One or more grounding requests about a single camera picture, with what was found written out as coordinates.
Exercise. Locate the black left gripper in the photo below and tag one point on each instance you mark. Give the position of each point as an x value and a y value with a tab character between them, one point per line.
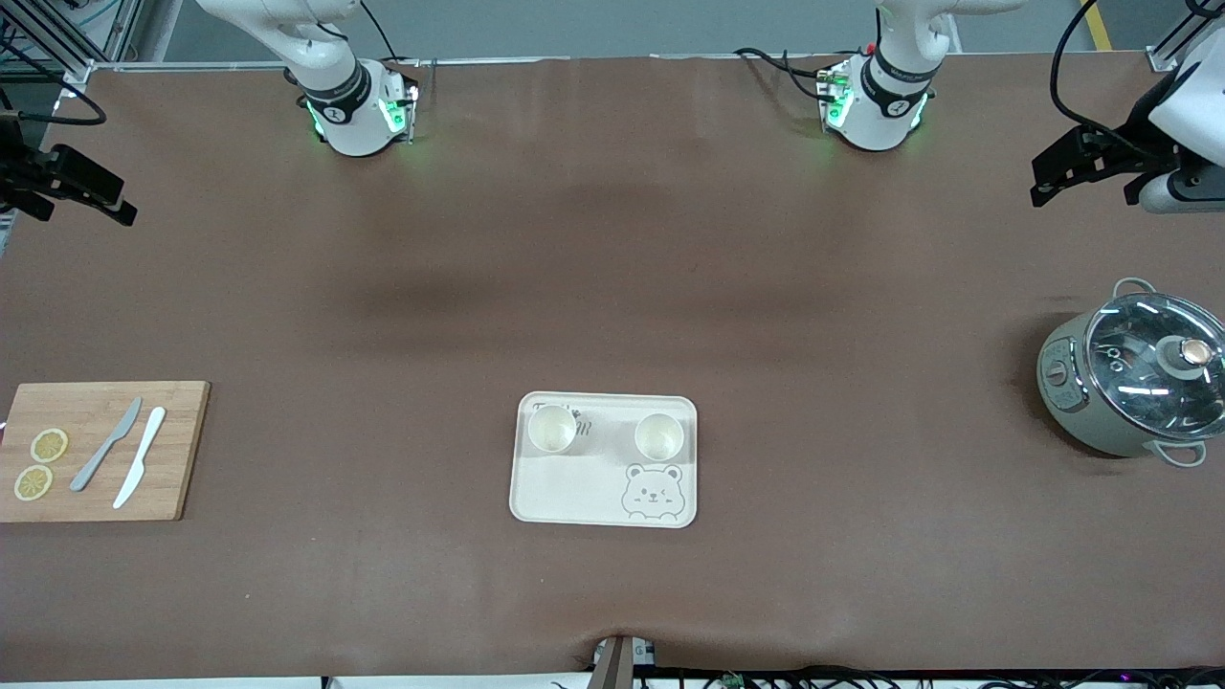
1132	144

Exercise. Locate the glass pot lid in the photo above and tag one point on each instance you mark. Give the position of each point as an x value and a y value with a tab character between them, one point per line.
1153	364

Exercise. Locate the bamboo cutting board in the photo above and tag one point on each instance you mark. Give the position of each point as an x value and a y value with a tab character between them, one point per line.
182	450

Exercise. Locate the lemon slice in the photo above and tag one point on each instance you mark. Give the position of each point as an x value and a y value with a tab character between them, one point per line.
33	482
49	445

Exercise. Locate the white IKEA cup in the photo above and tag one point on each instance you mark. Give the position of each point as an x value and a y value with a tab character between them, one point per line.
659	435
552	429

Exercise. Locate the green electric cooking pot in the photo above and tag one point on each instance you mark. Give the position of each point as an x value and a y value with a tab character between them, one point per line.
1077	402

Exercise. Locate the aluminium frame profile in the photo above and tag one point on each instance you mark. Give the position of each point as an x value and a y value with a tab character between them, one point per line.
72	48

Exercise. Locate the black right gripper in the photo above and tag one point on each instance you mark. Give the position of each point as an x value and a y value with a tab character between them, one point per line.
21	175

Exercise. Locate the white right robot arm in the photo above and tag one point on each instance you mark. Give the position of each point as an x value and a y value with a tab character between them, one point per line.
349	120

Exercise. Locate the metal table edge clamp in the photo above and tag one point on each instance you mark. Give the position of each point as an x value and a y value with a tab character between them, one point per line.
620	662

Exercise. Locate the cream bear print tray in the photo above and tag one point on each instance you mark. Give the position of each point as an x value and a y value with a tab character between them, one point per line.
593	493

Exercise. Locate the white plastic knife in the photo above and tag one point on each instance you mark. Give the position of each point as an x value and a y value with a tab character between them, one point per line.
140	457

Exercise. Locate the grey plastic knife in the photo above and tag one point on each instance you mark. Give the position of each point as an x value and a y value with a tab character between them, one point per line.
107	444

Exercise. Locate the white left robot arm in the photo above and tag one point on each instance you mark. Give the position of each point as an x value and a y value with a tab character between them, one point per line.
876	120

